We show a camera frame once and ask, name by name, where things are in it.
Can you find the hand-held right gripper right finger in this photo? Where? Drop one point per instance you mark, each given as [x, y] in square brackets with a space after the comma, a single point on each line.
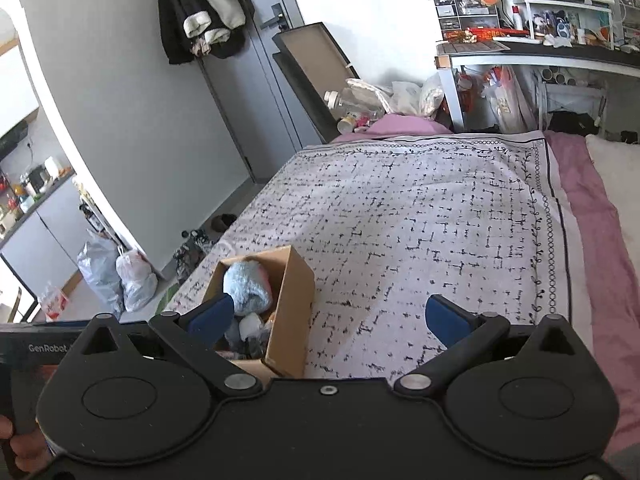
[447, 320]

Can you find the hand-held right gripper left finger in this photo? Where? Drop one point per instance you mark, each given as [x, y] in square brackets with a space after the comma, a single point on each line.
[212, 317]

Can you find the white sock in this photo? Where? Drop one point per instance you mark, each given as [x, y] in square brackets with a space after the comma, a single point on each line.
[251, 326]

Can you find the light blue fluffy cloth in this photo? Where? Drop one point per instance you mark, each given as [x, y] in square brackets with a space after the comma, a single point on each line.
[247, 287]

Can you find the brown cardboard box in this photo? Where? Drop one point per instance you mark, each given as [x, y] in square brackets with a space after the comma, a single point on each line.
[290, 320]

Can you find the person's left hand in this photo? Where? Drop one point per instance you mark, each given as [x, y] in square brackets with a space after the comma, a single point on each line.
[27, 452]

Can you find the red and white bag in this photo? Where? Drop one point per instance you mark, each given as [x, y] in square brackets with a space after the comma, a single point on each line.
[52, 304]

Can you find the dark shoes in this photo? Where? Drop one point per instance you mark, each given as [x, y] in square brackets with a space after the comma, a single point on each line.
[192, 252]

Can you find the white plastic bag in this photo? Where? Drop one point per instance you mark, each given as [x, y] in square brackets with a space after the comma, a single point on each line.
[136, 282]

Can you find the brown slipper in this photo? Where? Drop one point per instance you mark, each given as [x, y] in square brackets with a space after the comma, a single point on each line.
[223, 222]

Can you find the grey plastic bag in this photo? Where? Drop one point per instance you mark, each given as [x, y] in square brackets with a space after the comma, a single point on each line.
[100, 272]

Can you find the grey kitchen cabinet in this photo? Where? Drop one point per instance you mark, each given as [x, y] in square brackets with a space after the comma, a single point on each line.
[45, 240]

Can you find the white blanket with black print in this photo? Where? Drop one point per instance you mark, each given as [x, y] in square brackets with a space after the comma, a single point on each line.
[400, 210]

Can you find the paper cup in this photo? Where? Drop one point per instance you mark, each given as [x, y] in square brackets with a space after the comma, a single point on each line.
[348, 123]

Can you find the crumpled clear plastic bags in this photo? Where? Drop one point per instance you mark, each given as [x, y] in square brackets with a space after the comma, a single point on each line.
[415, 95]

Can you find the black bag under desk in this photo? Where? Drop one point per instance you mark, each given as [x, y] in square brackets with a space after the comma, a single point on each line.
[572, 122]

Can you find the grey door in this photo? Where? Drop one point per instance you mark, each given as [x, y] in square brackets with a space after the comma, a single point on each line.
[260, 85]

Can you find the clear plastic bottle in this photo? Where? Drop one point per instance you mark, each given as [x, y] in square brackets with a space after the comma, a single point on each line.
[350, 101]

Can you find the dark framed brown board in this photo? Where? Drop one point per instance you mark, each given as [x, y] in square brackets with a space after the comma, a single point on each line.
[312, 70]

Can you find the white desk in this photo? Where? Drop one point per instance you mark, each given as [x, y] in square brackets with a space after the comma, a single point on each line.
[550, 55]

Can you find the long red box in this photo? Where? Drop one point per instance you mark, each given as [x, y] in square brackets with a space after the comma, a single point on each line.
[482, 35]

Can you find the hanging black and cream coats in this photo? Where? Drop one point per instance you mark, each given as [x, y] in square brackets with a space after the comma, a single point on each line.
[205, 10]

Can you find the clear drawer organizer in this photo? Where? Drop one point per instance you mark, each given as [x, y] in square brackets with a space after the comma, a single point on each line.
[465, 12]

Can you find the white spray can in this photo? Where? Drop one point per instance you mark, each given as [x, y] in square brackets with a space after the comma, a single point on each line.
[518, 17]

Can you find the white desk shelf riser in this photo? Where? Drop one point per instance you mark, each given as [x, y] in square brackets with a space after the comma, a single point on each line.
[565, 5]

